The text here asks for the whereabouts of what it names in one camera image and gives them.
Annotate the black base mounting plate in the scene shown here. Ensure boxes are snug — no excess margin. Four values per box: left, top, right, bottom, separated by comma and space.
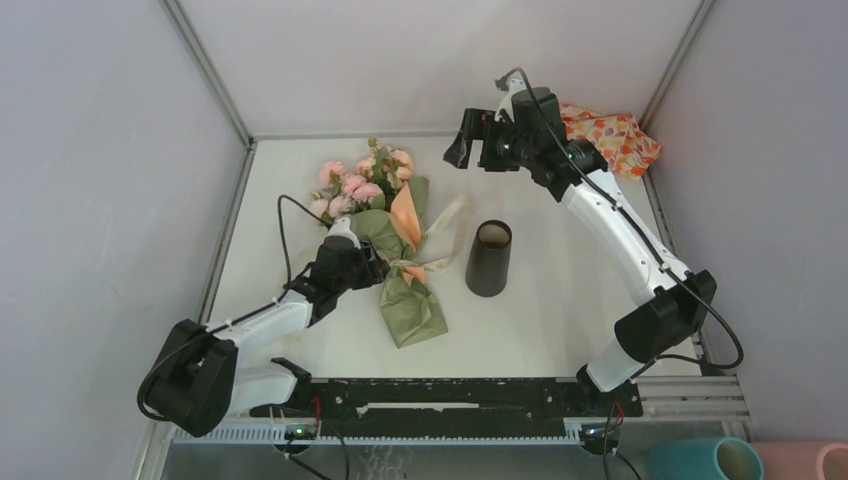
249, 377, 644, 440

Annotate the black conical vase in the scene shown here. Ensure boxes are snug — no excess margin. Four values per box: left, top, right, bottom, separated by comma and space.
465, 220, 512, 298

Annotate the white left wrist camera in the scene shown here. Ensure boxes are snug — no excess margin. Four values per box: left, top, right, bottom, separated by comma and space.
327, 215, 361, 249

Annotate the pink flower bouquet green wrap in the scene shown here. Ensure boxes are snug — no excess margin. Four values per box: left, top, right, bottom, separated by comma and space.
309, 138, 472, 348

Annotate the orange floral cloth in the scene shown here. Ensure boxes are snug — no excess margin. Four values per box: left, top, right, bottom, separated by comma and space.
559, 103, 662, 180

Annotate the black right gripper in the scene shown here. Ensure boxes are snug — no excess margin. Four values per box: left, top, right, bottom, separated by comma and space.
443, 109, 536, 173

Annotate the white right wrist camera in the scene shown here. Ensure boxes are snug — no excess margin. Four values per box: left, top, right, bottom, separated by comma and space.
495, 73, 526, 123

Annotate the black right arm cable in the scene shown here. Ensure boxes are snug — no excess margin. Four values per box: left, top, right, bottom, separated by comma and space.
503, 66, 745, 371

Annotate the pink cup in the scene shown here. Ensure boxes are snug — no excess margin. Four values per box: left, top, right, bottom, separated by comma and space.
752, 442, 847, 480

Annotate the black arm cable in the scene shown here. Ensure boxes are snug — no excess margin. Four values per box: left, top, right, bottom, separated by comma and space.
137, 194, 333, 425
503, 66, 745, 371

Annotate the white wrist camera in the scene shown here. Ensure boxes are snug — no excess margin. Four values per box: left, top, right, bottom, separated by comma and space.
495, 73, 526, 123
327, 215, 361, 249

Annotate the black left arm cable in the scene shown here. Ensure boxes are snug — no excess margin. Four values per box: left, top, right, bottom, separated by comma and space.
137, 194, 333, 425

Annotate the teal cup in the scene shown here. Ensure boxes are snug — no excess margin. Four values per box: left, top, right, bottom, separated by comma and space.
648, 437, 765, 480

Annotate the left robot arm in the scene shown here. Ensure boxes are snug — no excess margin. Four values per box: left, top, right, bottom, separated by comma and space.
136, 235, 389, 437

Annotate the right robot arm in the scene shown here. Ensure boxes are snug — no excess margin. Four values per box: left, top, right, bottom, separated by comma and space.
443, 87, 716, 416

